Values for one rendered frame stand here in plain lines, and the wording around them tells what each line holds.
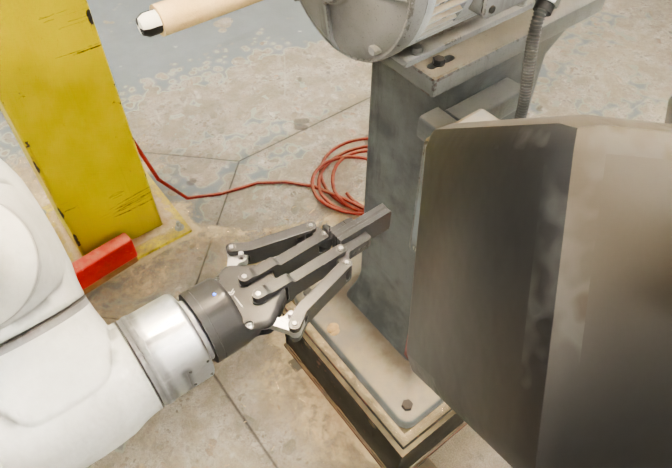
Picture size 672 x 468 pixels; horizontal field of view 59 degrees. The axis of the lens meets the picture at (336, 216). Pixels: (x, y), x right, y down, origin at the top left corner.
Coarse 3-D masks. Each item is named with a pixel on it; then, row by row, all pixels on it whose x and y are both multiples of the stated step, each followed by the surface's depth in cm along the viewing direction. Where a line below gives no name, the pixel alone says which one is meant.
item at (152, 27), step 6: (144, 12) 58; (150, 12) 58; (156, 12) 58; (138, 18) 58; (144, 18) 57; (150, 18) 58; (156, 18) 58; (138, 24) 58; (144, 24) 58; (150, 24) 58; (156, 24) 58; (162, 24) 58; (144, 30) 58; (150, 30) 58; (156, 30) 58; (162, 30) 59; (150, 36) 59
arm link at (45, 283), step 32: (0, 160) 48; (0, 192) 45; (0, 224) 42; (32, 224) 45; (0, 256) 41; (32, 256) 43; (64, 256) 50; (0, 288) 41; (32, 288) 44; (64, 288) 48; (0, 320) 43; (32, 320) 46
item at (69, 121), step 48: (0, 0) 129; (48, 0) 136; (0, 48) 135; (48, 48) 142; (96, 48) 150; (0, 96) 142; (48, 96) 149; (96, 96) 158; (48, 144) 158; (96, 144) 167; (48, 192) 168; (96, 192) 177; (144, 192) 189; (96, 240) 188
